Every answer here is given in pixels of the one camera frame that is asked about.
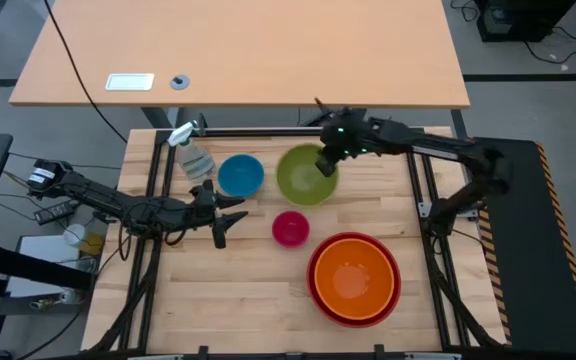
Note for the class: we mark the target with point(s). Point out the large light wooden desk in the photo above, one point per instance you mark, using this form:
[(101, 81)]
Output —
[(248, 50)]

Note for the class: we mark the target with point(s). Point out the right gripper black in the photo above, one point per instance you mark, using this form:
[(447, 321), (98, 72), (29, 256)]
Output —
[(344, 134)]

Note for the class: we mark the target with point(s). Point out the black power adapter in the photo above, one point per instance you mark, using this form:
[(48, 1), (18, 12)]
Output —
[(55, 211)]

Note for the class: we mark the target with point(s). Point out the black aluminium table frame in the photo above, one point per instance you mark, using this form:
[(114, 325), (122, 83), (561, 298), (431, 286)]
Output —
[(430, 180)]

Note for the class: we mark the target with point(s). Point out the small magenta bowl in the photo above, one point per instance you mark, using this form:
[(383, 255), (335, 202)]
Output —
[(291, 229)]

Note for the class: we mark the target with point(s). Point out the yellow object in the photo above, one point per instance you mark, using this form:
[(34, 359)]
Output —
[(93, 243)]

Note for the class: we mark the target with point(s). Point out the white cup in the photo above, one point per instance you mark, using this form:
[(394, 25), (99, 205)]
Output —
[(74, 234)]

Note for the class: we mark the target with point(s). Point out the clear spray bottle white trigger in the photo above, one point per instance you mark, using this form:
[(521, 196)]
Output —
[(193, 157)]

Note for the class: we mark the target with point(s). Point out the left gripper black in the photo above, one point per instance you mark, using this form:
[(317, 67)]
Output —
[(204, 205)]

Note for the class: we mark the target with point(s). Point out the green bowl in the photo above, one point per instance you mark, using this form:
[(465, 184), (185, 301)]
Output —
[(304, 181)]

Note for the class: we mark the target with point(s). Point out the orange bowl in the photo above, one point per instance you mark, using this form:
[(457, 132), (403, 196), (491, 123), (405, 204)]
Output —
[(354, 278)]

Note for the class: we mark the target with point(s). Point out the blue bowl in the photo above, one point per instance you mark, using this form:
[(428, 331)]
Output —
[(240, 175)]

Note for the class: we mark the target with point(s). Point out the black mat hazard stripe edges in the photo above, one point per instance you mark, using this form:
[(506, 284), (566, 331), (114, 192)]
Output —
[(533, 240)]

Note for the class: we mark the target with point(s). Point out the black computer tower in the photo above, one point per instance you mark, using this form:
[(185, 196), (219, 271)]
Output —
[(518, 19)]

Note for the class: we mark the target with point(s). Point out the white rectangular desk plate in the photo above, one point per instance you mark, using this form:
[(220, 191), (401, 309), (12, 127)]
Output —
[(129, 81)]

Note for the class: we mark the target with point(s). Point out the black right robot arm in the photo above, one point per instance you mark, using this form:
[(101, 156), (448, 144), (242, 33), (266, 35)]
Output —
[(443, 150)]

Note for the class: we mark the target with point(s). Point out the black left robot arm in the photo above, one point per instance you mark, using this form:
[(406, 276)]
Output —
[(98, 197)]

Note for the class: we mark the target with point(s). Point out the large red bowl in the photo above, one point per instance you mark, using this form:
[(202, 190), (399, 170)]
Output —
[(318, 305)]

